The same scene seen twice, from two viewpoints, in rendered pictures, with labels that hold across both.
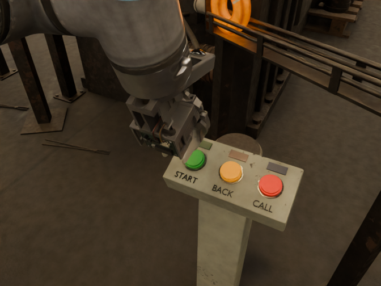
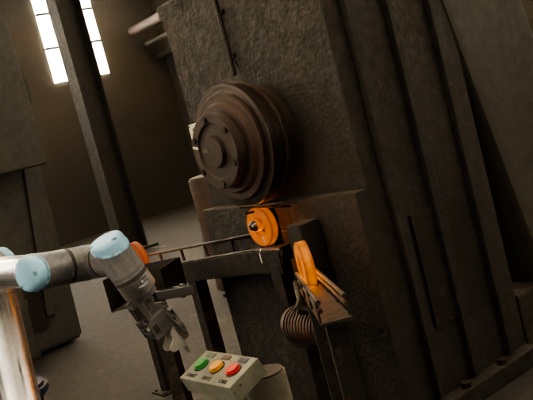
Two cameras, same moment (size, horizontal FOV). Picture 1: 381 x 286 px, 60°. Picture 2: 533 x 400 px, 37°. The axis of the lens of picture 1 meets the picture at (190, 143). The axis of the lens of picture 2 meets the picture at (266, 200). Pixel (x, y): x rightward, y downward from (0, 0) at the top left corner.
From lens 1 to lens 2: 1.72 m
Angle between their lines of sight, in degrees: 42
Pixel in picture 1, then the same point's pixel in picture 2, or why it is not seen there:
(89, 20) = (100, 267)
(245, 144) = (271, 369)
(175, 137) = (148, 323)
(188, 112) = (160, 312)
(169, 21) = (126, 264)
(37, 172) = not seen: outside the picture
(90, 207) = not seen: outside the picture
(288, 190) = (242, 371)
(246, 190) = (219, 375)
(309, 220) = not seen: outside the picture
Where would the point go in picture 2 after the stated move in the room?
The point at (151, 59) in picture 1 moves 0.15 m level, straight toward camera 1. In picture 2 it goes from (123, 280) to (92, 298)
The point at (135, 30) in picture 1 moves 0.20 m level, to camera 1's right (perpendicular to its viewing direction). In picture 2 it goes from (113, 268) to (180, 256)
